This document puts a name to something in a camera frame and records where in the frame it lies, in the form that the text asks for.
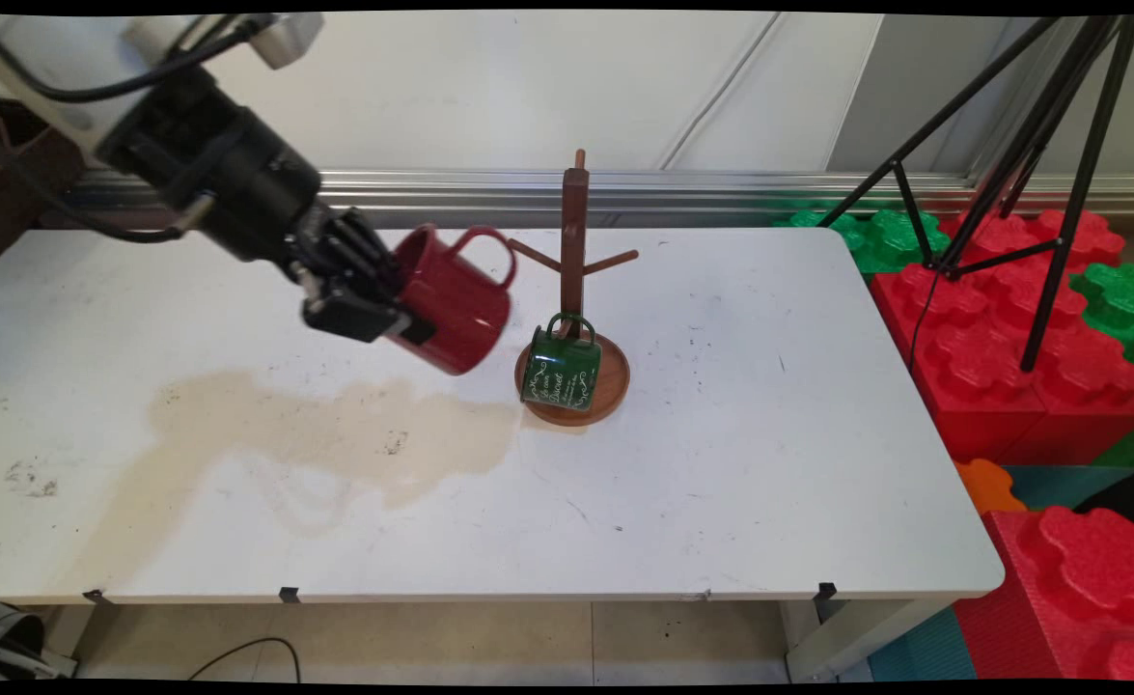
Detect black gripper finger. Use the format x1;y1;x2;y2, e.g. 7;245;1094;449
302;274;438;348
324;207;406;292

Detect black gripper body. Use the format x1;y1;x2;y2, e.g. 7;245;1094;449
97;68;338;283

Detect red enamel mug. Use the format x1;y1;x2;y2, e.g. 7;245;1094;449
388;223;519;376

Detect brown wooden mug tree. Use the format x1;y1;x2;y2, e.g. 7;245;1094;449
506;149;642;429

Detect green enamel mug with lettering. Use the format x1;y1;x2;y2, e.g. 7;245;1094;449
520;311;604;414

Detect grey floor equipment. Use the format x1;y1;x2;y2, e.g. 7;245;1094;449
0;602;80;681

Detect green foam block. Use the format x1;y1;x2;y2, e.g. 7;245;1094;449
777;207;954;277
1068;261;1134;406

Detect white table leg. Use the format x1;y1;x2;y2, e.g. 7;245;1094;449
781;598;955;684

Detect large red foam block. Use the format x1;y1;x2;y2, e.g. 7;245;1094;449
869;208;1134;466

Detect orange foam block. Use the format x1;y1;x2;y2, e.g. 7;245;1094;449
953;459;1028;517

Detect teal foam floor mat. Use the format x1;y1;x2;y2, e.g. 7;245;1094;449
866;606;979;682

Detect teal foam block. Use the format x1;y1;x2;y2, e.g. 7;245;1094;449
1001;463;1134;513

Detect red foam block with studs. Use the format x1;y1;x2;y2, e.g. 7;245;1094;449
953;506;1134;682

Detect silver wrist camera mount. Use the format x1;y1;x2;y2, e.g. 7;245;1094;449
123;12;326;71

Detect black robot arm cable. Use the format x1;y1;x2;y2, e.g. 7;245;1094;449
0;14;270;104

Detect black floor cable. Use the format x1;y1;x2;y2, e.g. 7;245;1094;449
187;636;303;682

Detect aluminium wall rail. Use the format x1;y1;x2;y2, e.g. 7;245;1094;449
74;168;1134;231

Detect white wall conduit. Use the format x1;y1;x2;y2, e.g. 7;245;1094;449
658;12;786;171

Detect black thin tripod cable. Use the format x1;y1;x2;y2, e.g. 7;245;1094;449
908;273;946;375

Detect black camera tripod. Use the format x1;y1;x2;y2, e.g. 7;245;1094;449
817;14;1134;374

